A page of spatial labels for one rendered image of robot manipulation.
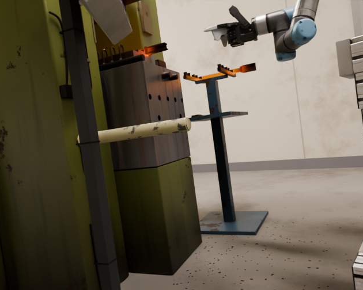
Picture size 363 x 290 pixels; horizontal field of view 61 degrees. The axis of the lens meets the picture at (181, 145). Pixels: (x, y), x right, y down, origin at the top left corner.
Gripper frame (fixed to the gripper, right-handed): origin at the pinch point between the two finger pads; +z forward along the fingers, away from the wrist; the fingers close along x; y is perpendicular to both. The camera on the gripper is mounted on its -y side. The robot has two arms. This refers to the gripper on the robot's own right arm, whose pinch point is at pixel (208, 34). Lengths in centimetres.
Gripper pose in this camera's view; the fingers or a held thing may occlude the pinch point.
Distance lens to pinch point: 139.9
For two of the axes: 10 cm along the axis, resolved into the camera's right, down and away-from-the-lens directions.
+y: 1.4, 9.9, 0.3
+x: 3.9, -0.9, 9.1
